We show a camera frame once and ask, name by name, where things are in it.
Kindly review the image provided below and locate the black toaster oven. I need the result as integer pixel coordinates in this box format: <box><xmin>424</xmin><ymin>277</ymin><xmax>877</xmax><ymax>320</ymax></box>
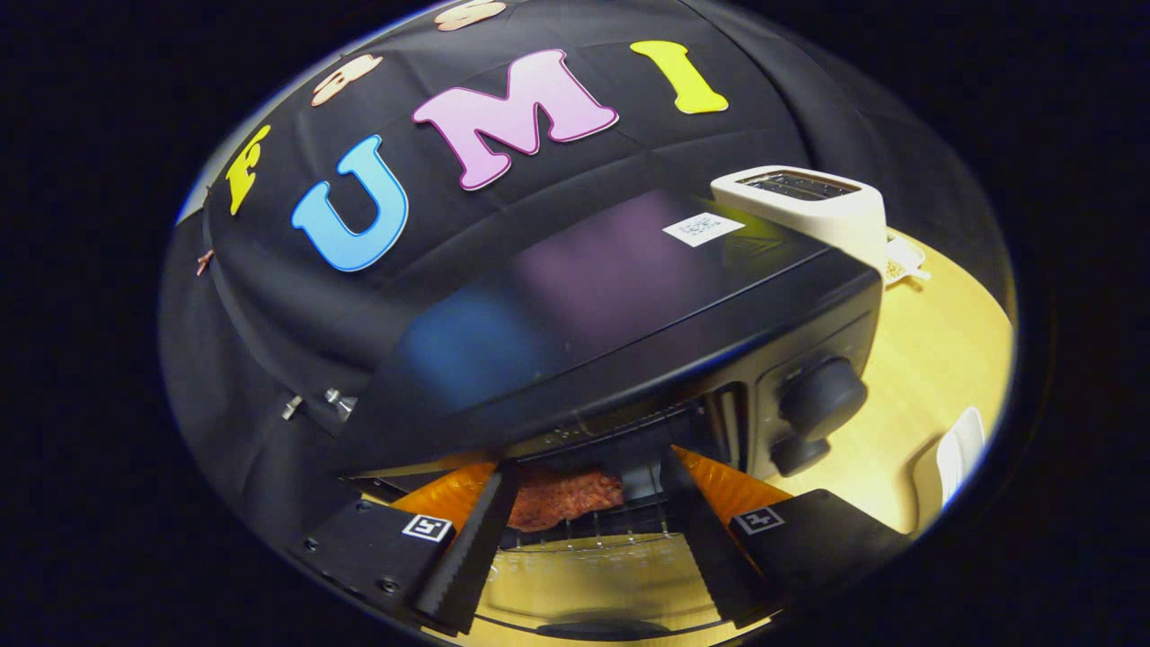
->
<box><xmin>334</xmin><ymin>189</ymin><xmax>887</xmax><ymax>643</ymax></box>

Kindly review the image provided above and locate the red meat slice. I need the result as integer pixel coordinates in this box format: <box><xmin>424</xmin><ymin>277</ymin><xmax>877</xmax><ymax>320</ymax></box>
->
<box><xmin>508</xmin><ymin>465</ymin><xmax>626</xmax><ymax>534</ymax></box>

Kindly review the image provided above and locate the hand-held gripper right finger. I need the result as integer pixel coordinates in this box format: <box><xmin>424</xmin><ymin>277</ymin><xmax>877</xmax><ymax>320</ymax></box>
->
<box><xmin>659</xmin><ymin>444</ymin><xmax>914</xmax><ymax>631</ymax></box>

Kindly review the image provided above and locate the white rectangular dish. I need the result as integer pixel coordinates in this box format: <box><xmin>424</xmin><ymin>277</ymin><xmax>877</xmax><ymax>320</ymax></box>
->
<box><xmin>911</xmin><ymin>405</ymin><xmax>987</xmax><ymax>539</ymax></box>

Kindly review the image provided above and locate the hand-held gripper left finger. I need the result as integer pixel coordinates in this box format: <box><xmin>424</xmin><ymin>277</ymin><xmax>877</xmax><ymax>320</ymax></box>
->
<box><xmin>287</xmin><ymin>460</ymin><xmax>523</xmax><ymax>637</ymax></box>

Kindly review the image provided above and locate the white toaster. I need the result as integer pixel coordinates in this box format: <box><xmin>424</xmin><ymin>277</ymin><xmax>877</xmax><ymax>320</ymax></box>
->
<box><xmin>709</xmin><ymin>165</ymin><xmax>889</xmax><ymax>277</ymax></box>

